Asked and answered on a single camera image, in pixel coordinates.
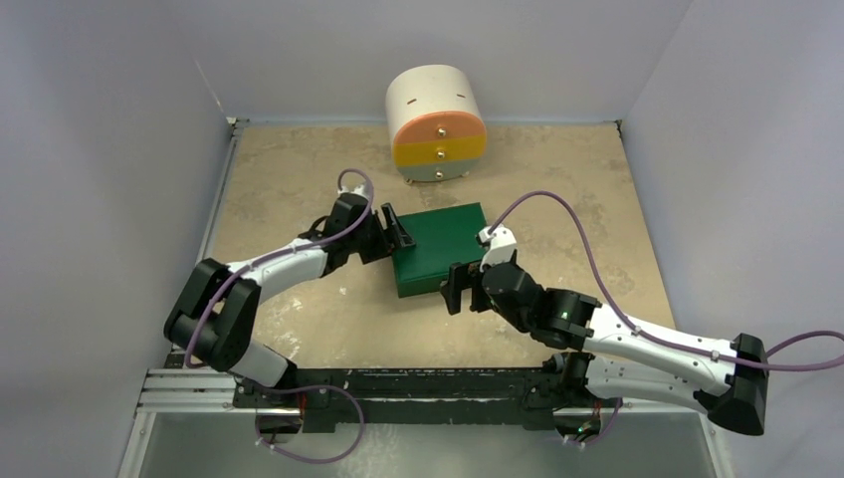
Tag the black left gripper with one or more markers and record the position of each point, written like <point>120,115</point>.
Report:
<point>391,235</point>

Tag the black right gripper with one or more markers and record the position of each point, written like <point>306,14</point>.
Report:
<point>466,286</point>

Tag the green jewelry box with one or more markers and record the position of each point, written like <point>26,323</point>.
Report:
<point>442,238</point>

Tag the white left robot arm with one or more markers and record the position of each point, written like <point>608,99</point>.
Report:
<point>214,316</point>

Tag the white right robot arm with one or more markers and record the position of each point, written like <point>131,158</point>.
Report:
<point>606,358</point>

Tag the round pastel drawer cabinet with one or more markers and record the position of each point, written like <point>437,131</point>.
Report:
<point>435,128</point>

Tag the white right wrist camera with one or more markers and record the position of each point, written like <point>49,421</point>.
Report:
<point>499,244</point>

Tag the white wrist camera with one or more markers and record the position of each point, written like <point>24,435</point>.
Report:
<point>499,244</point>
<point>362,190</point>

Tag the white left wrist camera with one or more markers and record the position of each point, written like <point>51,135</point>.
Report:
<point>362,190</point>

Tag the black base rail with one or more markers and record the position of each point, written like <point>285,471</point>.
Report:
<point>549,397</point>

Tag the aluminium frame rail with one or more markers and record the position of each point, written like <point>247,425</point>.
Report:
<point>174,391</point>

